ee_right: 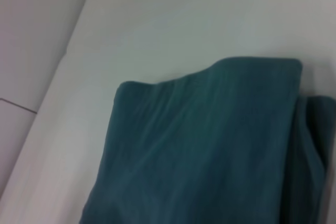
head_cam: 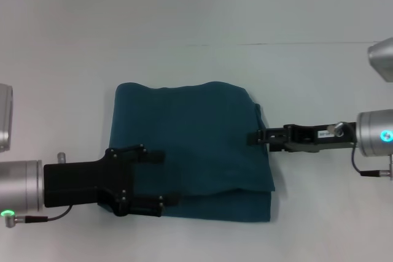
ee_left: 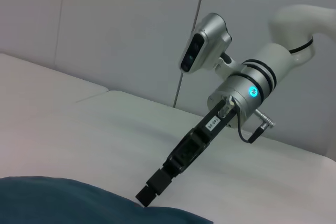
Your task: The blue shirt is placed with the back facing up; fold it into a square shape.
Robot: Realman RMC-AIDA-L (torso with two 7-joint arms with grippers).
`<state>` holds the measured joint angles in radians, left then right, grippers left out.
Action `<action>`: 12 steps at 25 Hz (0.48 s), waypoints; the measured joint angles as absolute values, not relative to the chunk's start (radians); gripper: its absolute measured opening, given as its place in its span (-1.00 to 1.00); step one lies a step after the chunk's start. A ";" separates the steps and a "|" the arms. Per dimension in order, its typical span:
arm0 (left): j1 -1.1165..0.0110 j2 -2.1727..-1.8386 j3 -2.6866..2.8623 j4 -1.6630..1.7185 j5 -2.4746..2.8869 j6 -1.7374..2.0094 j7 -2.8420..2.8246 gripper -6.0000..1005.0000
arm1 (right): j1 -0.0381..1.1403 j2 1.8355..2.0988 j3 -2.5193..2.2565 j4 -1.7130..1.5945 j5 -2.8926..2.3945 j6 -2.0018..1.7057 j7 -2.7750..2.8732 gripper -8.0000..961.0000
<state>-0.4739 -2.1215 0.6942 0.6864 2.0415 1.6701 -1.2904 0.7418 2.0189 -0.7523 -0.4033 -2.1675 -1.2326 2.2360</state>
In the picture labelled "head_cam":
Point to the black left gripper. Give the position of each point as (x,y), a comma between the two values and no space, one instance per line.
(86,182)

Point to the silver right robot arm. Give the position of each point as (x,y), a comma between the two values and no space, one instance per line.
(374,133)

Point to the teal blue t-shirt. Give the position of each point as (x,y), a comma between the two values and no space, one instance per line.
(199,136)

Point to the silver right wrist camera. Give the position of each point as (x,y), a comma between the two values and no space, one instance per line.
(382,59)

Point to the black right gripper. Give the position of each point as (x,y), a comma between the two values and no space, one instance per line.
(307,136)

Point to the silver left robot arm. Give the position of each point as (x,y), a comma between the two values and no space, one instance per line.
(21,185)

